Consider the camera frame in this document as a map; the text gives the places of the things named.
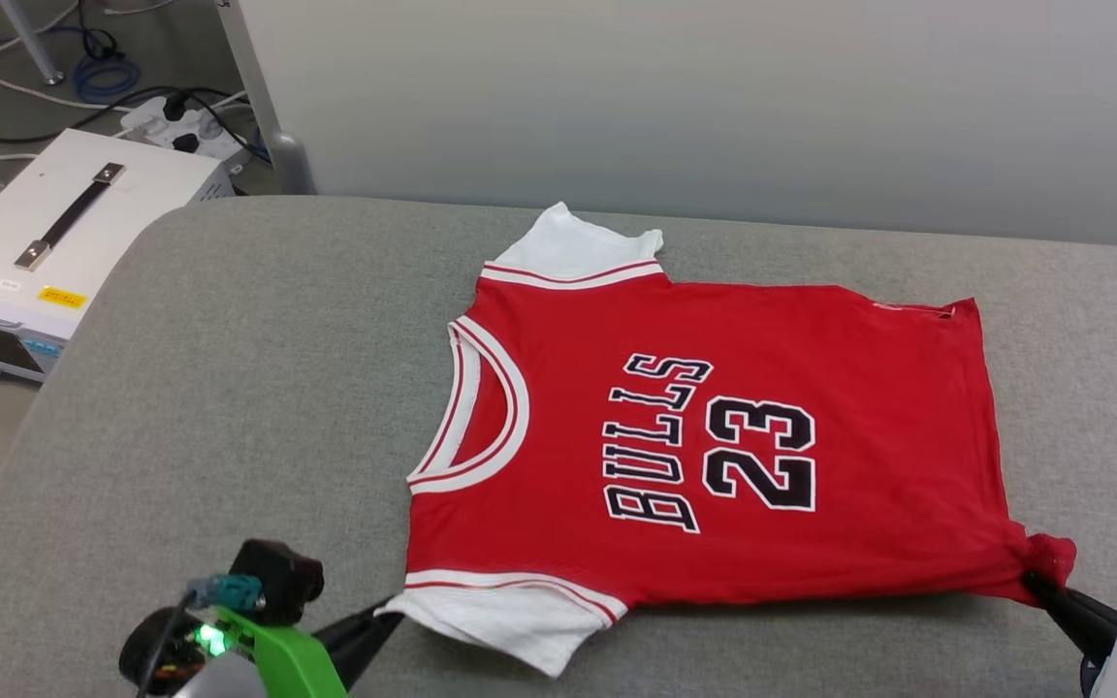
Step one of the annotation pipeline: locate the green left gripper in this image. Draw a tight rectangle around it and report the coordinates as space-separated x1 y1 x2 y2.
214 596 405 698

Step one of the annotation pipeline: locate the red Bulls basketball jersey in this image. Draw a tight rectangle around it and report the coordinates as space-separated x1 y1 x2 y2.
386 202 1078 678

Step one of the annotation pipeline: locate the white power supply box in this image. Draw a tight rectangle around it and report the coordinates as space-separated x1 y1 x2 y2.
0 128 236 385

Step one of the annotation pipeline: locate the white power strip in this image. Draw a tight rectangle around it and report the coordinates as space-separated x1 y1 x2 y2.
117 92 251 162

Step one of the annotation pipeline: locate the white partition screen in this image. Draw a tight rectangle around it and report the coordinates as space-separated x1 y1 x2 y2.
214 0 1117 251

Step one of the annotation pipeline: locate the teal left camera connector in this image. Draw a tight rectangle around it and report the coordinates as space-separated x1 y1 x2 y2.
185 574 265 613

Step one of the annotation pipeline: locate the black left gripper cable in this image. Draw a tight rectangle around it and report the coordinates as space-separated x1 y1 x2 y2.
136 591 197 698

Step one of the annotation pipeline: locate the black power cable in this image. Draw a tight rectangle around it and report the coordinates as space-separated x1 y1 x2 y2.
0 85 271 162

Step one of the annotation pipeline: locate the blue cable coil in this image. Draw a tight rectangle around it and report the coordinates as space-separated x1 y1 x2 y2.
0 0 144 106

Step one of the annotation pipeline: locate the white floor cable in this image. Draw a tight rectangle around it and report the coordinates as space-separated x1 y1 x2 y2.
0 0 249 113

